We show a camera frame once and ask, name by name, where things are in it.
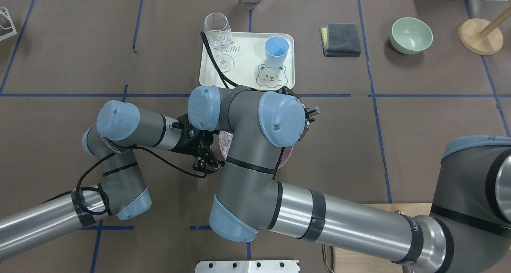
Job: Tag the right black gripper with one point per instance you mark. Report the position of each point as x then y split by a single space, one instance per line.
306 123

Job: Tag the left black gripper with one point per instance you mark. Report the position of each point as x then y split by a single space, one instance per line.
194 146

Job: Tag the metal ice scoop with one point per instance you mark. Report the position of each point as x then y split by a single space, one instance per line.
310 112

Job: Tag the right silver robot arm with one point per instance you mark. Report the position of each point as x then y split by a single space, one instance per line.
307 169

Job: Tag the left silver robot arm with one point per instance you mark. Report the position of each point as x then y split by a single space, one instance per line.
114 185

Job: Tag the clear ice cubes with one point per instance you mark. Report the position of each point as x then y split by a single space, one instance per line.
225 140

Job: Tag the light blue cup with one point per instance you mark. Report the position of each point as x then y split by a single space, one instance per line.
276 49

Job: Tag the wooden cup stand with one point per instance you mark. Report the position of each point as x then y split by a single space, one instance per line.
481 36

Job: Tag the pink bowl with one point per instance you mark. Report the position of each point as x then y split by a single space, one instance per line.
287 152

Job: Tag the white serving tray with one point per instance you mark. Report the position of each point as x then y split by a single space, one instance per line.
250 67

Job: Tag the grey folded cloth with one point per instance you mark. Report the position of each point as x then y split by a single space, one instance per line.
340 40

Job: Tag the clear wine glass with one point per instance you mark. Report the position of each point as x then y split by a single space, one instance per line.
218 33

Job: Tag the green ceramic bowl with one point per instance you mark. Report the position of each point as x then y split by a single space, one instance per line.
410 36

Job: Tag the wooden cutting board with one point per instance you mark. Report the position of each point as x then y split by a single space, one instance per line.
383 238

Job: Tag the white wire cup rack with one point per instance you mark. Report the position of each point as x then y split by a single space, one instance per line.
7 26

